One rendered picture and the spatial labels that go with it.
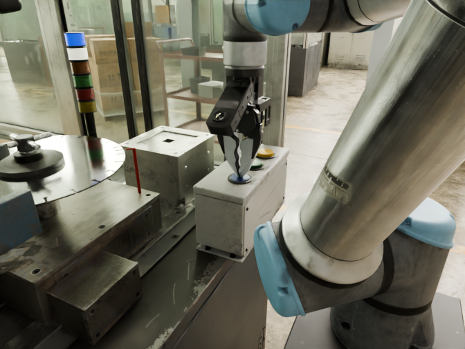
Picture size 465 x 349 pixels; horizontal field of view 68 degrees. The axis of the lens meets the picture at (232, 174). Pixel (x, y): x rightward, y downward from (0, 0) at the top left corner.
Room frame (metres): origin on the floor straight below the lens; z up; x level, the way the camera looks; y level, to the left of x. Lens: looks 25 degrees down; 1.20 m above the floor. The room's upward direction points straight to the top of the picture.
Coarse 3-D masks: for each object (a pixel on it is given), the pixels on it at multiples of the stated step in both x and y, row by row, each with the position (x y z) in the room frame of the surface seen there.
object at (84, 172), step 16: (48, 144) 0.68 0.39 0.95; (64, 144) 0.68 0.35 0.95; (80, 144) 0.68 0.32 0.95; (96, 144) 0.68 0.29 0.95; (112, 144) 0.68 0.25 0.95; (64, 160) 0.59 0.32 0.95; (80, 160) 0.59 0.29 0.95; (96, 160) 0.59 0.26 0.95; (112, 160) 0.59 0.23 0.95; (0, 176) 0.52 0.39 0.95; (32, 176) 0.52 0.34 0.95; (48, 176) 0.52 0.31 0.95; (64, 176) 0.52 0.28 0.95; (80, 176) 0.52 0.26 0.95; (96, 176) 0.52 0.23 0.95; (0, 192) 0.47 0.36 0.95; (32, 192) 0.47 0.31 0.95; (48, 192) 0.47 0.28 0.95; (64, 192) 0.47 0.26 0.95
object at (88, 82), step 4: (76, 76) 0.86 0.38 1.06; (80, 76) 0.86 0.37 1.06; (84, 76) 0.86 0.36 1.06; (88, 76) 0.87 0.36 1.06; (76, 80) 0.86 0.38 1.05; (80, 80) 0.85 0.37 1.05; (84, 80) 0.86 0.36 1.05; (88, 80) 0.87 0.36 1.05; (76, 84) 0.86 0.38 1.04; (80, 84) 0.86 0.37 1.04; (84, 84) 0.86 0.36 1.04; (88, 84) 0.86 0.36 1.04; (92, 84) 0.88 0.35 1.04
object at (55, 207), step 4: (56, 200) 0.57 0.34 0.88; (44, 204) 0.55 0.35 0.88; (48, 204) 0.55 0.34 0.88; (52, 204) 0.56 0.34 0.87; (56, 204) 0.57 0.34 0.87; (36, 208) 0.54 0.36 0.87; (40, 208) 0.54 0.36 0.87; (44, 208) 0.55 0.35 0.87; (48, 208) 0.55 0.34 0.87; (52, 208) 0.56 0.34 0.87; (56, 208) 0.57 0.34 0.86; (60, 208) 0.58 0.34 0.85; (40, 212) 0.54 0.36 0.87; (44, 212) 0.55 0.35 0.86; (48, 212) 0.55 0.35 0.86; (52, 212) 0.56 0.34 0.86; (56, 212) 0.56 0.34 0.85; (40, 216) 0.54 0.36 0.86; (44, 216) 0.55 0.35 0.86; (48, 216) 0.55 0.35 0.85; (52, 216) 0.55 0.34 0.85
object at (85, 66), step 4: (84, 60) 0.88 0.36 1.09; (88, 60) 0.88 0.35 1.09; (72, 64) 0.86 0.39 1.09; (76, 64) 0.85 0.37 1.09; (80, 64) 0.86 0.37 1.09; (84, 64) 0.86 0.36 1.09; (88, 64) 0.87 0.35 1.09; (72, 68) 0.86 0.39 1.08; (76, 68) 0.85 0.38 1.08; (80, 68) 0.86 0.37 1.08; (84, 68) 0.86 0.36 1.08; (88, 68) 0.87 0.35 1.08; (72, 72) 0.86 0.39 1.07; (76, 72) 0.85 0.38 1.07; (80, 72) 0.86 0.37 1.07; (84, 72) 0.86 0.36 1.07; (88, 72) 0.87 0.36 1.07
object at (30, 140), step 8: (16, 136) 0.57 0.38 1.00; (24, 136) 0.57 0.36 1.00; (32, 136) 0.57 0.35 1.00; (40, 136) 0.59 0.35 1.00; (48, 136) 0.60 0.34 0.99; (8, 144) 0.55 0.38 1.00; (16, 144) 0.56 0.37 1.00; (24, 144) 0.56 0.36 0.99; (32, 144) 0.55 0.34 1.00; (24, 152) 0.56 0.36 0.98; (32, 152) 0.57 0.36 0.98
